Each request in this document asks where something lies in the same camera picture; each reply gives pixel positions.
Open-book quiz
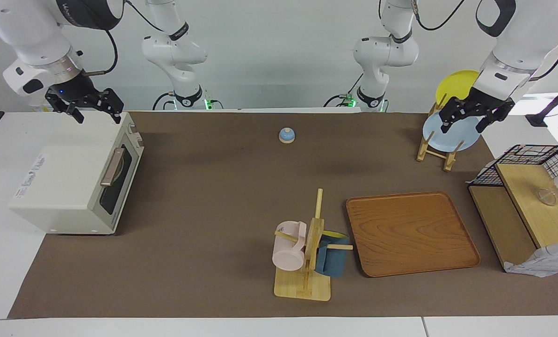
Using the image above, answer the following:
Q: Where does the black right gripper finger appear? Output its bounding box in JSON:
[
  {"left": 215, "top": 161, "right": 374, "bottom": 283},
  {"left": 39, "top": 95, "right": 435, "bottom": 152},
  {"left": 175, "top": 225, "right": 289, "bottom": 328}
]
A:
[
  {"left": 45, "top": 93, "right": 84, "bottom": 124},
  {"left": 92, "top": 88, "right": 124, "bottom": 125}
]

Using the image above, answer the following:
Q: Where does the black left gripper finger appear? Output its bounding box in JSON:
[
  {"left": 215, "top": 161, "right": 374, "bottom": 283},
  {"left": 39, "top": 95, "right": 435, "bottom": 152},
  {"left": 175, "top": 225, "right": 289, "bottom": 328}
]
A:
[
  {"left": 475, "top": 100, "right": 516, "bottom": 134},
  {"left": 439, "top": 97, "right": 474, "bottom": 134}
]

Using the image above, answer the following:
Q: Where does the oven door with handle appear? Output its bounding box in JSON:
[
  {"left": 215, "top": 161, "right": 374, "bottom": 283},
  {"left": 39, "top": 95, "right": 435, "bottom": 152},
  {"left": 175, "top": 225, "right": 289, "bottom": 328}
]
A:
[{"left": 91, "top": 135, "right": 145, "bottom": 231}]

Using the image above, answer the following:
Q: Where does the white toaster oven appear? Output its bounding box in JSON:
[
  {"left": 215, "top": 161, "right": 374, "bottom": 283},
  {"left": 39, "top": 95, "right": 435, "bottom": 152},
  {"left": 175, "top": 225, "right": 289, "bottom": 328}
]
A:
[{"left": 8, "top": 111, "right": 145, "bottom": 235}]

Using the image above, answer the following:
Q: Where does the light blue plate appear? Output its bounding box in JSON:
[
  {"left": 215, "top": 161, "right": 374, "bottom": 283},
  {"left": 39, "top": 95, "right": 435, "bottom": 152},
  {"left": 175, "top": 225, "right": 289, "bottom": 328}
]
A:
[{"left": 422, "top": 111, "right": 483, "bottom": 153}]

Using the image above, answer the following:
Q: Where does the yellow plate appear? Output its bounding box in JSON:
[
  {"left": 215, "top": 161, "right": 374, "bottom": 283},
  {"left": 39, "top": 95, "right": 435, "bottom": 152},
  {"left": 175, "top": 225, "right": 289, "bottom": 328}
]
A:
[{"left": 435, "top": 70, "right": 481, "bottom": 109}]

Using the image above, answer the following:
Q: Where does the wooden plate rack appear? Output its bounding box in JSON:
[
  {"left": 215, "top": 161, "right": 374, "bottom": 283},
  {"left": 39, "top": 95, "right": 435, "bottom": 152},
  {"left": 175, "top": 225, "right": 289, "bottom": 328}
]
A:
[{"left": 417, "top": 94, "right": 466, "bottom": 172}]

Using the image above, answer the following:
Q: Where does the clear glass bowl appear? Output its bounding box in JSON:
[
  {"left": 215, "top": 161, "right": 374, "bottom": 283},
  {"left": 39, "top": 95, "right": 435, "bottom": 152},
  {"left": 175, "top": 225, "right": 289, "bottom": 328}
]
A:
[{"left": 536, "top": 188, "right": 558, "bottom": 206}]

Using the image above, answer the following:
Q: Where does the dark wooden panel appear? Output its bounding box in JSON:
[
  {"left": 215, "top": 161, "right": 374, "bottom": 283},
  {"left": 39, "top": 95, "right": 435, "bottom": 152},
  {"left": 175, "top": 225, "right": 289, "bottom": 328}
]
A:
[{"left": 468, "top": 184, "right": 539, "bottom": 271}]

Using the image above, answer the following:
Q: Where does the light wooden board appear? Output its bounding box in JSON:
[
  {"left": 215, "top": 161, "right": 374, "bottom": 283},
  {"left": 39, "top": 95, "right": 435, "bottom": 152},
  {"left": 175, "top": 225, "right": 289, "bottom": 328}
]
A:
[{"left": 495, "top": 163, "right": 558, "bottom": 249}]

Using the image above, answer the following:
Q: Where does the brown wooden tray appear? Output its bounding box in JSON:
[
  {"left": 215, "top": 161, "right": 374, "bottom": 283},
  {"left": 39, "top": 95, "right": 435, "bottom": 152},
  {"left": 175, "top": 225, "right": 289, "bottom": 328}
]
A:
[{"left": 346, "top": 191, "right": 481, "bottom": 278}]

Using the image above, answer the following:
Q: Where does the brown table mat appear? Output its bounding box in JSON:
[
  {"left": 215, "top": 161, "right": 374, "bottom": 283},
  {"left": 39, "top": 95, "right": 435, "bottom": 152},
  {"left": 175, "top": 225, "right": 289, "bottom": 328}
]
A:
[{"left": 7, "top": 111, "right": 558, "bottom": 320}]

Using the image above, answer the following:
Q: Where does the white checked cloth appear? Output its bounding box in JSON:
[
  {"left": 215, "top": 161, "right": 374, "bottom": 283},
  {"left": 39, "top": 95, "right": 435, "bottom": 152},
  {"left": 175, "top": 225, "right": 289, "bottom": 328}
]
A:
[{"left": 503, "top": 240, "right": 558, "bottom": 278}]

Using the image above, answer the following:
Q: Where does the blue mug yellow inside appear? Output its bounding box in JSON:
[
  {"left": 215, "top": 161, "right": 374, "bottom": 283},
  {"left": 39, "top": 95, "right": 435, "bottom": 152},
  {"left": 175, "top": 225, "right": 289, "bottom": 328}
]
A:
[{"left": 315, "top": 231, "right": 350, "bottom": 277}]

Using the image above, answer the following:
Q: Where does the pink mug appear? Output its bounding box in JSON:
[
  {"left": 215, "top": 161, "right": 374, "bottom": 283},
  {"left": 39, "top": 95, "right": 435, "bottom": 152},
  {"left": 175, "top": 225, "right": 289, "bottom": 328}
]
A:
[{"left": 272, "top": 221, "right": 307, "bottom": 272}]

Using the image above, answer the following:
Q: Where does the wooden mug stand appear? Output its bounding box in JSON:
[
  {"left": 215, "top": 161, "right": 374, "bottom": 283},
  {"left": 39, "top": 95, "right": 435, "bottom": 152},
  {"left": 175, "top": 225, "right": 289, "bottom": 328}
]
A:
[{"left": 274, "top": 189, "right": 354, "bottom": 301}]

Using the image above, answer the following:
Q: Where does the black right base cable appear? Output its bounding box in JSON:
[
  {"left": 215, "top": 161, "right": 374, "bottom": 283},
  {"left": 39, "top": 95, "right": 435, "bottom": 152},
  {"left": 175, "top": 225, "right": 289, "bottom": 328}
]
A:
[{"left": 152, "top": 91, "right": 175, "bottom": 111}]

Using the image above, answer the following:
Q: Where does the black base cable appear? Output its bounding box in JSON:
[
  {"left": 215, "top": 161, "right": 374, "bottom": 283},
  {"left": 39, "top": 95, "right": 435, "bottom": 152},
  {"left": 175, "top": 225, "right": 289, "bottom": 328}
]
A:
[
  {"left": 323, "top": 73, "right": 364, "bottom": 108},
  {"left": 152, "top": 91, "right": 175, "bottom": 111}
]

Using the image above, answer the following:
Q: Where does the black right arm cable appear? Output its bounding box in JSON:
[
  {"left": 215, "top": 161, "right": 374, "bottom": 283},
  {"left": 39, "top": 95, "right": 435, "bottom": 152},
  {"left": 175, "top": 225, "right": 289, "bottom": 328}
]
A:
[{"left": 80, "top": 28, "right": 119, "bottom": 77}]

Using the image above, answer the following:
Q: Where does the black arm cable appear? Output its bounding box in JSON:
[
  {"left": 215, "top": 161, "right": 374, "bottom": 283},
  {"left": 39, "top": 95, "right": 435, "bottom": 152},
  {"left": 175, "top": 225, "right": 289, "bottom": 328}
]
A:
[
  {"left": 80, "top": 28, "right": 119, "bottom": 77},
  {"left": 412, "top": 0, "right": 473, "bottom": 31}
]

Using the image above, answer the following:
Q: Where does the black camera stand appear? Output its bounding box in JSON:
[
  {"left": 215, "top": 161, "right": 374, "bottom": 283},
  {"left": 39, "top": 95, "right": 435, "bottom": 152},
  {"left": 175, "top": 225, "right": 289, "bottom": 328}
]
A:
[{"left": 526, "top": 77, "right": 558, "bottom": 128}]

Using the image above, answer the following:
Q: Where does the black wire basket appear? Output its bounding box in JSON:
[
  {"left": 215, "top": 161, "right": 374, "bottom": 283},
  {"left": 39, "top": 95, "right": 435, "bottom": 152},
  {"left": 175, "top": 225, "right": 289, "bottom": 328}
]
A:
[{"left": 473, "top": 144, "right": 558, "bottom": 216}]

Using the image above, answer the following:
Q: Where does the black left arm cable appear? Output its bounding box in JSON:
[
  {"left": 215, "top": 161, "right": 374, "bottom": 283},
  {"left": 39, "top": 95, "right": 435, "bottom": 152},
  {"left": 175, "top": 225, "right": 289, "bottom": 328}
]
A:
[{"left": 412, "top": 0, "right": 473, "bottom": 31}]

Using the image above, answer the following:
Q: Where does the black left base cable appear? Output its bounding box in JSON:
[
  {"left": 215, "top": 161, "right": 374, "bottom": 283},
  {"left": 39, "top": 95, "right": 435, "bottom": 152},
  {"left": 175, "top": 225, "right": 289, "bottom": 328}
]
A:
[{"left": 323, "top": 73, "right": 364, "bottom": 108}]

